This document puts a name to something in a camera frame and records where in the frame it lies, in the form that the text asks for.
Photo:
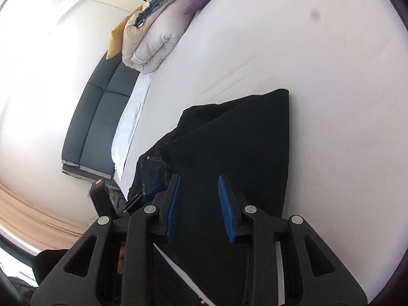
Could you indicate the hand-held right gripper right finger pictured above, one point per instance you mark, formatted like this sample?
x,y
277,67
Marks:
x,y
227,210

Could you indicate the folded beige duvet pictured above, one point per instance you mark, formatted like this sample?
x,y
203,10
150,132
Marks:
x,y
159,41

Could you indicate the folded blue cloth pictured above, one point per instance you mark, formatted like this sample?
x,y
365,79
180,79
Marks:
x,y
153,9

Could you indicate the black pants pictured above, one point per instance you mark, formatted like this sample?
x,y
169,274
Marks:
x,y
229,140

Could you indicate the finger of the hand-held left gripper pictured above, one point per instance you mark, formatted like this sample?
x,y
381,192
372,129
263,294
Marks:
x,y
156,191
135,203

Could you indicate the yellow pillow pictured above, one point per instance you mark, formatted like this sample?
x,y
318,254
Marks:
x,y
116,38

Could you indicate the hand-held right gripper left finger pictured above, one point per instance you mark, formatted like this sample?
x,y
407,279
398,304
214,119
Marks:
x,y
173,210

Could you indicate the grey padded headboard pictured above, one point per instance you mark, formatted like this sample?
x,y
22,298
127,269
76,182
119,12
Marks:
x,y
95,124

